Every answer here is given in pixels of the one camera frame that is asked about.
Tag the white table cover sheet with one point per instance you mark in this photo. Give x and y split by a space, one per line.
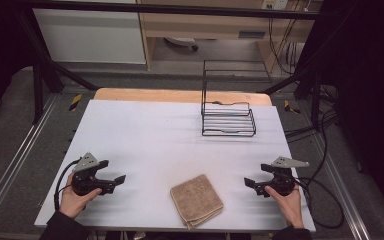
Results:
166 143

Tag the light wooden desk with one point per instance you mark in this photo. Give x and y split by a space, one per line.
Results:
213 28

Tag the black metal frame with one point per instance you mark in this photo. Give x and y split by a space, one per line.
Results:
180 9

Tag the person's right hand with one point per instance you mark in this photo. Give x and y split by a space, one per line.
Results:
288 205

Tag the person's left hand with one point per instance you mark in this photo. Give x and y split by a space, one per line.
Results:
75 200

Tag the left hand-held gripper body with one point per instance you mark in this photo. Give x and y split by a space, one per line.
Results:
87 181

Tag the brown towel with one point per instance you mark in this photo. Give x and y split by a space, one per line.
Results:
196 201

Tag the white wall socket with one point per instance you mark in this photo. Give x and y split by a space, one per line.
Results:
275 4

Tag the white cabinet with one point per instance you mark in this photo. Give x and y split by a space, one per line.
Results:
90 36

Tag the yellow black tape marker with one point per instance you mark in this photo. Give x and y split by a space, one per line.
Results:
290 108
75 102

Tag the office chair base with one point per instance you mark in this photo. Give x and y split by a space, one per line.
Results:
181 41

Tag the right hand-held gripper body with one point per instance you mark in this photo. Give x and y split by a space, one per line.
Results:
282 180

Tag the aluminium floor rail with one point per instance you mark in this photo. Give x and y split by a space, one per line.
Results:
343 190
16 156

